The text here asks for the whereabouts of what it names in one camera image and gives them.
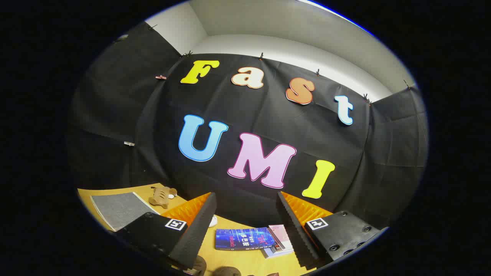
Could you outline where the brown fluffy shoe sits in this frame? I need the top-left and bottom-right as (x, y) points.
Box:
(191, 255), (208, 276)
(213, 266), (280, 276)

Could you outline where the black backdrop cloth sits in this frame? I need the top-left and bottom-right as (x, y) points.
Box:
(67, 21), (428, 230)

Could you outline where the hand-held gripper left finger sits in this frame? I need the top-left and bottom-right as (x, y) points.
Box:
(115, 192), (217, 269)

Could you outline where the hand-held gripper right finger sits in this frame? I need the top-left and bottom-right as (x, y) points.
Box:
(276, 191), (389, 270)

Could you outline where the blue cover book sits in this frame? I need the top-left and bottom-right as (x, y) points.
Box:
(215, 227), (278, 251)

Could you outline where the grey fabric storage box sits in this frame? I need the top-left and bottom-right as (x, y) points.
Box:
(90, 192), (160, 232)

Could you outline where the light blue book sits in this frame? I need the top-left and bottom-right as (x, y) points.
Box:
(263, 245), (294, 259)

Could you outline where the brown striped plush toy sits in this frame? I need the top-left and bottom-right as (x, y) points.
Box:
(149, 186), (178, 209)

